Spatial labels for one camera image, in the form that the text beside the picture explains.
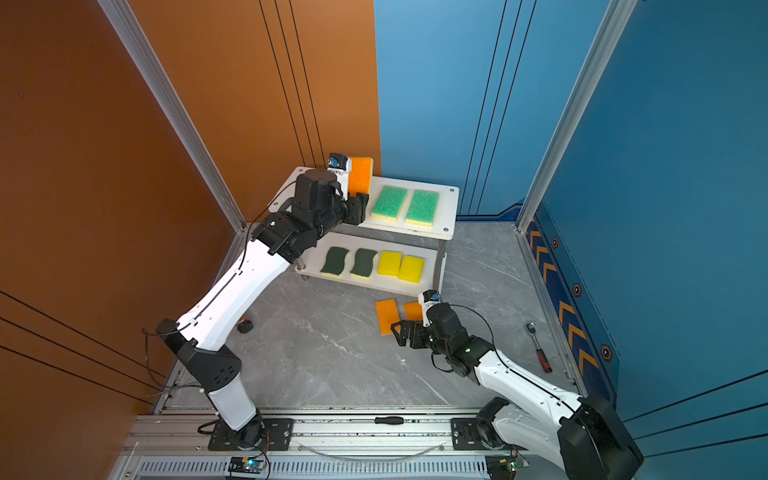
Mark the green circuit board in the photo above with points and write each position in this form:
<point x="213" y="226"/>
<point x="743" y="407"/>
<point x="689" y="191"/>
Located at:
<point x="504" y="468"/>
<point x="248" y="467"/>

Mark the white two-tier shelf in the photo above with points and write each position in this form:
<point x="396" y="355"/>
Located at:
<point x="397" y="236"/>

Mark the right green circuit board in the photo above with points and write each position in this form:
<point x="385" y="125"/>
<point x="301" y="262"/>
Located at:
<point x="504" y="468"/>

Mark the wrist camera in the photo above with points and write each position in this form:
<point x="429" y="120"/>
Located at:
<point x="340" y="165"/>
<point x="426" y="300"/>

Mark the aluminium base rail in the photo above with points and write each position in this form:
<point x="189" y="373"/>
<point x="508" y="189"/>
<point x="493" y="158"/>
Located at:
<point x="329" y="443"/>

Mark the orange sponge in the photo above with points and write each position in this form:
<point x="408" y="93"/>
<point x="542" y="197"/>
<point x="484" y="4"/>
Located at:
<point x="413" y="311"/>
<point x="360" y="176"/>
<point x="387" y="315"/>

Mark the yellow sponge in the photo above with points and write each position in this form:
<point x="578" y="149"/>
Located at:
<point x="411" y="269"/>
<point x="389" y="263"/>

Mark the left aluminium corner post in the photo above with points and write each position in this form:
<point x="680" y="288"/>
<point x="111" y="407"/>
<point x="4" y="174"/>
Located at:
<point x="126" y="25"/>

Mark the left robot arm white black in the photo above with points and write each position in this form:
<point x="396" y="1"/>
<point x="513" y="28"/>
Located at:
<point x="198" y="337"/>

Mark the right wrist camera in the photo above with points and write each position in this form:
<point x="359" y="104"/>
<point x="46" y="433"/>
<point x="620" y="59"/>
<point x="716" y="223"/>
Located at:
<point x="426" y="300"/>

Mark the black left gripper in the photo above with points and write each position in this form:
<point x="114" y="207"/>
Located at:
<point x="356" y="209"/>

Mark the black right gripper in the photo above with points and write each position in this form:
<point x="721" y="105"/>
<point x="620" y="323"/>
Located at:
<point x="417" y="329"/>

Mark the green wavy sponge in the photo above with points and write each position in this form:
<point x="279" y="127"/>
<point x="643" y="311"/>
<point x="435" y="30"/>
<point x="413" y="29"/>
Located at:
<point x="363" y="263"/>
<point x="335" y="262"/>

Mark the brown sponge by wall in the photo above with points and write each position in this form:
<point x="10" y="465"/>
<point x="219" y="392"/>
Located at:
<point x="244" y="326"/>

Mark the left green circuit board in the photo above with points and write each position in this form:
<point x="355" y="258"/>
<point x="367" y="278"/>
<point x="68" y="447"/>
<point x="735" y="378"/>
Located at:
<point x="248" y="467"/>

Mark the aluminium corner post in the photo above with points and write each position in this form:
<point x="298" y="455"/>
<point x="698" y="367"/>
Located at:
<point x="607" y="37"/>
<point x="126" y="25"/>

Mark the right aluminium corner post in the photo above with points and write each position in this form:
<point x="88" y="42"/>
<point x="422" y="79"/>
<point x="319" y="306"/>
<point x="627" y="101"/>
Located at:
<point x="607" y="37"/>

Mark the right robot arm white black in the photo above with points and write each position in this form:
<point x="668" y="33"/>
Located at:
<point x="582" y="435"/>

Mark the black screwdriver on rail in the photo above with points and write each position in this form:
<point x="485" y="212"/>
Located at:
<point x="389" y="420"/>

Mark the light green sponge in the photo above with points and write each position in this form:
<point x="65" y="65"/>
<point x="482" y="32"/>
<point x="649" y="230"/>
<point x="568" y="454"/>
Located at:
<point x="423" y="208"/>
<point x="389" y="203"/>

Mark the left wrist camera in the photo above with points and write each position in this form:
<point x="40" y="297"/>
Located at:
<point x="340" y="165"/>

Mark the red handled ratchet tool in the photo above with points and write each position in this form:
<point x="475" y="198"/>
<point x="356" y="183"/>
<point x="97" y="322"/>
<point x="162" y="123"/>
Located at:
<point x="541" y="355"/>

